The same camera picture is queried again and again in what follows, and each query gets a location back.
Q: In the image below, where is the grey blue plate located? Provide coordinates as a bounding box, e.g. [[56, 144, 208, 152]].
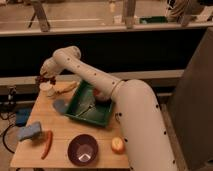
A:
[[53, 99, 68, 114]]

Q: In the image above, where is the green plastic tray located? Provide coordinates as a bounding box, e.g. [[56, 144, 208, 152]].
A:
[[65, 81, 114, 127]]

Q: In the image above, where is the white paper cup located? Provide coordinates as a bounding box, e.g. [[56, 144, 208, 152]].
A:
[[39, 82, 55, 97]]

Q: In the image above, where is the dark red grape bunch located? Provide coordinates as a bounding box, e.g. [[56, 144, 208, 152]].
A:
[[35, 76, 56, 85]]

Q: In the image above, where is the blue sponge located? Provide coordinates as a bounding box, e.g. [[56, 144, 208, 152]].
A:
[[17, 121, 42, 141]]

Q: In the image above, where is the blue box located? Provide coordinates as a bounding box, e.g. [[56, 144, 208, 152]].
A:
[[15, 108, 31, 126]]

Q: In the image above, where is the purple bowl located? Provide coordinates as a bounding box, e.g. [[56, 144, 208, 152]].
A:
[[67, 134, 99, 166]]

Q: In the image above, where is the black cable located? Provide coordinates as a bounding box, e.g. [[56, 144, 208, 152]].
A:
[[1, 123, 17, 154]]

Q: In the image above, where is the yellow banana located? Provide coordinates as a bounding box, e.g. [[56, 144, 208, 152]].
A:
[[56, 81, 78, 94]]

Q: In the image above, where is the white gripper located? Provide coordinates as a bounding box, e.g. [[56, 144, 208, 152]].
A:
[[40, 58, 63, 78]]

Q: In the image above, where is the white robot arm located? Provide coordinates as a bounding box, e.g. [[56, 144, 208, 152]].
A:
[[40, 46, 178, 171]]

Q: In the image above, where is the yellow apple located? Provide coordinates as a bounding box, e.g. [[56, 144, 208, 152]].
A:
[[111, 137, 125, 154]]

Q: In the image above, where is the red object in tray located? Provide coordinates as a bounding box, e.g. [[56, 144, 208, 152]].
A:
[[93, 88, 101, 98]]

